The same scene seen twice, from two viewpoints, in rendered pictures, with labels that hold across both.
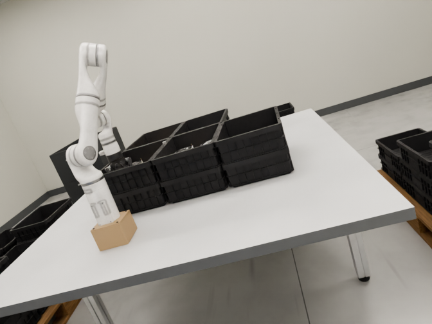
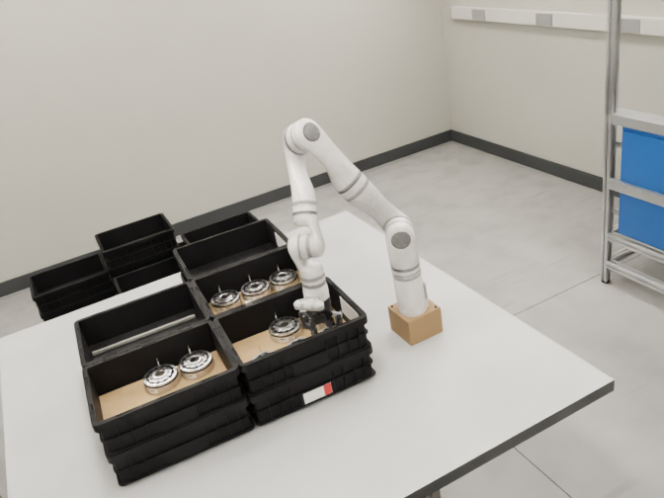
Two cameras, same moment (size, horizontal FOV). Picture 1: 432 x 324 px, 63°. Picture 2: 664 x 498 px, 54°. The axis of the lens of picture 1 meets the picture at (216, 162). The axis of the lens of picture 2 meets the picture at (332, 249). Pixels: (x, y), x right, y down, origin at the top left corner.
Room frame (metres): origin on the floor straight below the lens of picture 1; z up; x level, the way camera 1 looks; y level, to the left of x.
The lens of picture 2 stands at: (2.48, 1.87, 1.97)
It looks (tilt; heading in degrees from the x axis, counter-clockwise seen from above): 27 degrees down; 238
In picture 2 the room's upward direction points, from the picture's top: 11 degrees counter-clockwise
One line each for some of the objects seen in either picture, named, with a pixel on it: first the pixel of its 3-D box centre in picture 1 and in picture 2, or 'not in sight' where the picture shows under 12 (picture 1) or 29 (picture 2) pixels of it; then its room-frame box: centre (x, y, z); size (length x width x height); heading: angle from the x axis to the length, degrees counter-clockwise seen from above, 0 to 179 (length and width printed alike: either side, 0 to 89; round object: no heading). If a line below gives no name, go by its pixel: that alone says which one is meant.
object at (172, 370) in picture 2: not in sight; (160, 374); (2.12, 0.23, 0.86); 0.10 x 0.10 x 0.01
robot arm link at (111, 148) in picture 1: (109, 146); (312, 290); (1.69, 0.46, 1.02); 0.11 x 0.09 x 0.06; 34
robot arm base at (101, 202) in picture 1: (101, 200); (408, 287); (1.35, 0.49, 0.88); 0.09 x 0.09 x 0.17; 84
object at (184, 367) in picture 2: not in sight; (195, 361); (2.02, 0.25, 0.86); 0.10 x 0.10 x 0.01
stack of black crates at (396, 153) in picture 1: (412, 157); not in sight; (2.06, -1.21, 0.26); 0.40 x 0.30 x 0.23; 170
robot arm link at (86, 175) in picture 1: (85, 164); (401, 244); (1.36, 0.49, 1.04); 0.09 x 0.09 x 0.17; 52
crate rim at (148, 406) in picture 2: (155, 137); (158, 371); (2.14, 0.30, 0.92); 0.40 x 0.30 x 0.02; 168
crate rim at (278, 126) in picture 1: (248, 125); (231, 249); (1.62, -0.20, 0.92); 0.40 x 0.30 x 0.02; 168
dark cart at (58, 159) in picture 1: (103, 181); not in sight; (3.43, 1.14, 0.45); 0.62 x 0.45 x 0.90; 170
